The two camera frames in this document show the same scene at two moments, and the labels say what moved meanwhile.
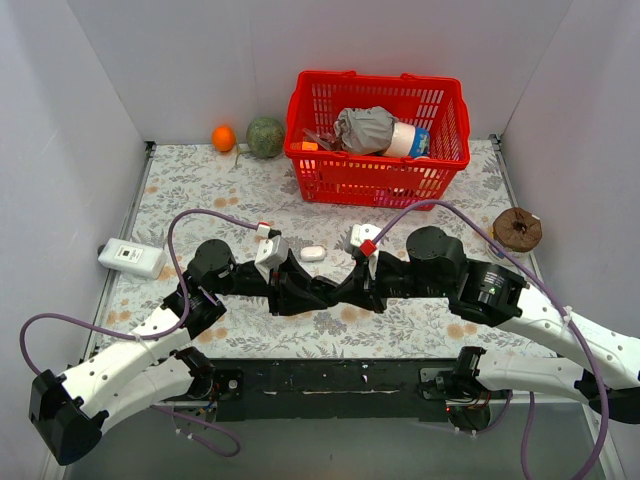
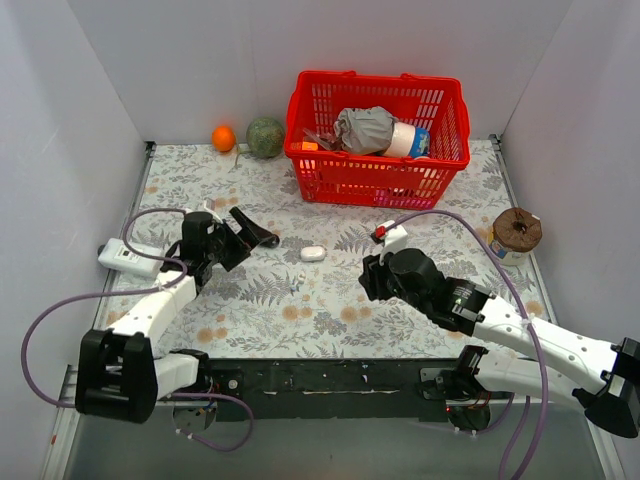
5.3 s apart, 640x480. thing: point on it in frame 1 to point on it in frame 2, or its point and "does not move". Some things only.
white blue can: (409, 141) does not move
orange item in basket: (311, 146) does not move
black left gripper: (279, 288) to (237, 245)
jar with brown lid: (517, 231) does not move
